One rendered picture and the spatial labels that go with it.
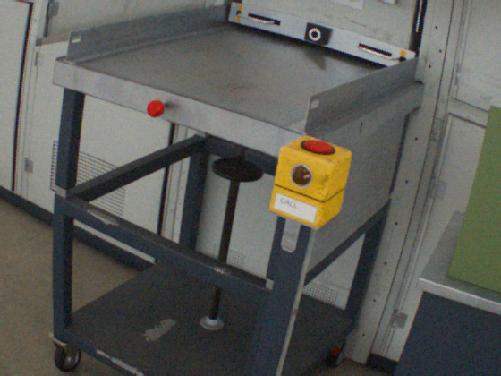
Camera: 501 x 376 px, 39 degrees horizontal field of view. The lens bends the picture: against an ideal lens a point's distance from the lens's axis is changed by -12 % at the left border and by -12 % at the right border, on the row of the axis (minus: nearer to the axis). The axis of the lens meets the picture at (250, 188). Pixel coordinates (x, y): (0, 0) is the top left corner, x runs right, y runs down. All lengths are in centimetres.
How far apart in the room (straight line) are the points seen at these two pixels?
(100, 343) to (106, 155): 80
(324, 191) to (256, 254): 121
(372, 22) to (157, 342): 97
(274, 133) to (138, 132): 105
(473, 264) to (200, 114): 58
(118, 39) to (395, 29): 70
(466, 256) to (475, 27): 84
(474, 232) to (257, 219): 118
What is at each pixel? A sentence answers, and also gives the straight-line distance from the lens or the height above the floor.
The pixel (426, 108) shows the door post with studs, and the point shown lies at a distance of 195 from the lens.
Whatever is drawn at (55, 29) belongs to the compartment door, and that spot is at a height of 87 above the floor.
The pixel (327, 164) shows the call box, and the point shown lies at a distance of 106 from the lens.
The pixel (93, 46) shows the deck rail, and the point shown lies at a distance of 167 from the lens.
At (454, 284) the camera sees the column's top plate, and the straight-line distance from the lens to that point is 116.
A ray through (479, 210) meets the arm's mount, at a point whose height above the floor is 87.
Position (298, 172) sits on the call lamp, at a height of 88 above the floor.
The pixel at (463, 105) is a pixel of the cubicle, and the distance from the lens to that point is 192.
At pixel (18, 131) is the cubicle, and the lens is 278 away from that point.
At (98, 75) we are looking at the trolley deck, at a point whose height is 84.
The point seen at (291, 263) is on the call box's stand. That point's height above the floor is 73.
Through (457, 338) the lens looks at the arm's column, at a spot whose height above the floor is 66.
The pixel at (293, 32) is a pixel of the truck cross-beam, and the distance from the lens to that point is 204.
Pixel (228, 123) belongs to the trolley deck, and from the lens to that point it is 139.
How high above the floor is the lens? 126
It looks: 22 degrees down
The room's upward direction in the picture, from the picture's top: 10 degrees clockwise
